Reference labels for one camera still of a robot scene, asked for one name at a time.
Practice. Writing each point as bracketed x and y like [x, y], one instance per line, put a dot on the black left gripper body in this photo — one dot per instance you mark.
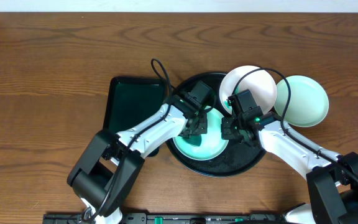
[196, 126]

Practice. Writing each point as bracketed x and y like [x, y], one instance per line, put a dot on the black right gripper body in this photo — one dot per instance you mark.
[230, 129]

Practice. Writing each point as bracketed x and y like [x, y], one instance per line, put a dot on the green sponge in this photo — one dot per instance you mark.
[193, 140]

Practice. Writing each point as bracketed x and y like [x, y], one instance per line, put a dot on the mint green plate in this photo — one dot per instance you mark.
[212, 143]
[309, 103]

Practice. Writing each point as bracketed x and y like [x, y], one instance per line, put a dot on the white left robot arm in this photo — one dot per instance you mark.
[106, 171]

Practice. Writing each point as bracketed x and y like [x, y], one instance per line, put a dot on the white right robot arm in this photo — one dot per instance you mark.
[332, 178]

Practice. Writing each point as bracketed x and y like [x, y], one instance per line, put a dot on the round black tray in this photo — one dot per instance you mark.
[235, 159]

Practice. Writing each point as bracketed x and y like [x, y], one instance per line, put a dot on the rectangular black tray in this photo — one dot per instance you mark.
[131, 100]

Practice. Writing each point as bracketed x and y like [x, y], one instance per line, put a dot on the pink plate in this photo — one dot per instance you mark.
[260, 83]

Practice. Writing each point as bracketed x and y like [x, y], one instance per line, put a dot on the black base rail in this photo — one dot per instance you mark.
[142, 218]

